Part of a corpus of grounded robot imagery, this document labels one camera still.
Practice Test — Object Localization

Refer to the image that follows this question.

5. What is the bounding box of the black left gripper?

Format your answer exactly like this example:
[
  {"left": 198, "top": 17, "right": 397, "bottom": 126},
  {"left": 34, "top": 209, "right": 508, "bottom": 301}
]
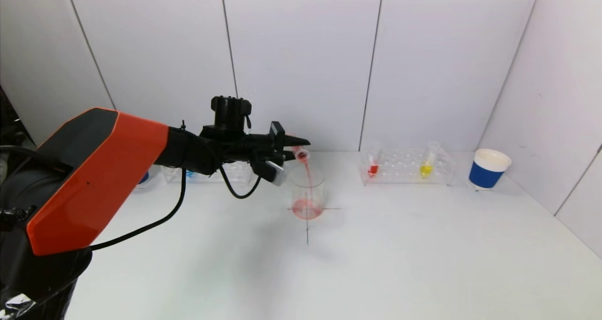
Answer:
[{"left": 245, "top": 121, "right": 311, "bottom": 166}]

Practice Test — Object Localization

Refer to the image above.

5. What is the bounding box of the test tube with orange pigment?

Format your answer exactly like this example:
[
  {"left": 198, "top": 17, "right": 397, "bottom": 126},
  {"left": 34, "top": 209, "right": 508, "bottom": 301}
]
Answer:
[{"left": 288, "top": 134, "right": 312, "bottom": 164}]

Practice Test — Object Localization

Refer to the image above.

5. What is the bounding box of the test tube with yellow pigment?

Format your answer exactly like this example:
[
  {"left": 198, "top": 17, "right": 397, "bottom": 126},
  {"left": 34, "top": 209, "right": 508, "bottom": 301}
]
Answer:
[{"left": 419, "top": 142, "right": 442, "bottom": 178}]

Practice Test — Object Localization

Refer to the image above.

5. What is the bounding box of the clear glass beaker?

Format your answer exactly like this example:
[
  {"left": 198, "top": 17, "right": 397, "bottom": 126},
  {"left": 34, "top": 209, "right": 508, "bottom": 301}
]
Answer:
[{"left": 290, "top": 168, "right": 326, "bottom": 220}]

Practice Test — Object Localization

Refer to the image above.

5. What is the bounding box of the clear acrylic test tube rack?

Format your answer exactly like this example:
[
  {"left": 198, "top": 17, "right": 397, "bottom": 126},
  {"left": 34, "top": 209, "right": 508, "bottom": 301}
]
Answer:
[
  {"left": 358, "top": 147, "right": 455, "bottom": 187},
  {"left": 162, "top": 162, "right": 257, "bottom": 185}
]

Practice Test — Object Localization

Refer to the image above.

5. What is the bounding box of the test tube with red pigment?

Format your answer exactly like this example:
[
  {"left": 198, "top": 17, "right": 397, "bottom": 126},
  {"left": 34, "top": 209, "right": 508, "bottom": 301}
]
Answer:
[{"left": 367, "top": 141, "right": 384, "bottom": 178}]

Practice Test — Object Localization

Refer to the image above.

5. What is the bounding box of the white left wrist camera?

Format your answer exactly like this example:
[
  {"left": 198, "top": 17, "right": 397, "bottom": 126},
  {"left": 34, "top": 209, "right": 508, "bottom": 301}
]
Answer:
[{"left": 253, "top": 159, "right": 288, "bottom": 187}]

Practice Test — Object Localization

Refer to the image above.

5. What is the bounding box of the thin black left camera cable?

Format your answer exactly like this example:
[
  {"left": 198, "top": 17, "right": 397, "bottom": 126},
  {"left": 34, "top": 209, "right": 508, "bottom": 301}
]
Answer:
[{"left": 219, "top": 166, "right": 262, "bottom": 200}]

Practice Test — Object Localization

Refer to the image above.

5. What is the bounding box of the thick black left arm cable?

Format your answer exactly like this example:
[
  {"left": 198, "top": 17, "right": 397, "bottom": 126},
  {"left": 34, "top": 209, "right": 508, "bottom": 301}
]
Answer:
[{"left": 89, "top": 168, "right": 187, "bottom": 251}]

